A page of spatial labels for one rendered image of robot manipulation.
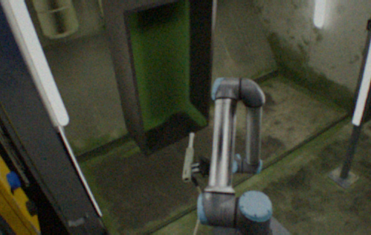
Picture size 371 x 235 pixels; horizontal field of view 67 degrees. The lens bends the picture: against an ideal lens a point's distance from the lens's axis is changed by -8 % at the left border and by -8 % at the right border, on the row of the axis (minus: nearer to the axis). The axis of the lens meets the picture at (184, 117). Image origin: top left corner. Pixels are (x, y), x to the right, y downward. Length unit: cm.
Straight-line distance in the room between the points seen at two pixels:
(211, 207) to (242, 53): 266
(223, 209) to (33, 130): 91
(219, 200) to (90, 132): 196
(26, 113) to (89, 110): 181
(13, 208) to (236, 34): 333
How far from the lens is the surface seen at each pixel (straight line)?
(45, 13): 280
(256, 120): 163
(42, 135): 140
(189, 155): 213
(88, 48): 323
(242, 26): 392
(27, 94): 131
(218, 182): 143
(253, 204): 139
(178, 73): 250
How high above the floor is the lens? 201
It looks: 35 degrees down
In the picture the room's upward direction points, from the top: 9 degrees counter-clockwise
